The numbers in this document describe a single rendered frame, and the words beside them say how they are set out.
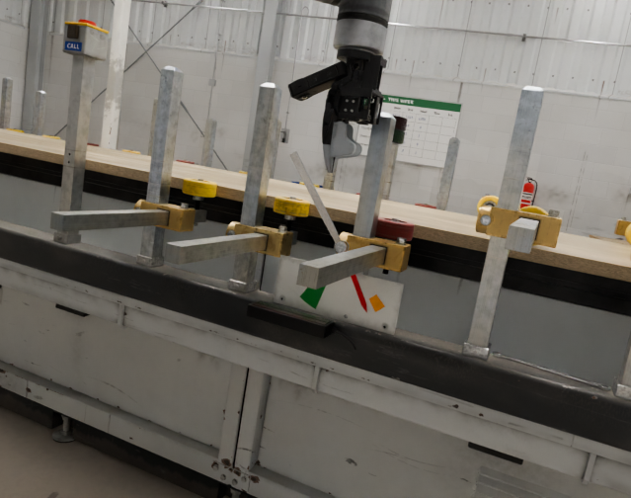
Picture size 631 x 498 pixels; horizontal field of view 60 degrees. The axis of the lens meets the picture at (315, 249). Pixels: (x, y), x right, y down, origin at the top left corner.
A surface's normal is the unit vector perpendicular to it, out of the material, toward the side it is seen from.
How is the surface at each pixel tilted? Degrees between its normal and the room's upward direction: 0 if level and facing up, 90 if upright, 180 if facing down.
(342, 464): 90
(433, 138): 90
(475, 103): 90
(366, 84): 90
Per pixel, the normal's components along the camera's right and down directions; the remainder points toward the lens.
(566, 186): -0.30, 0.11
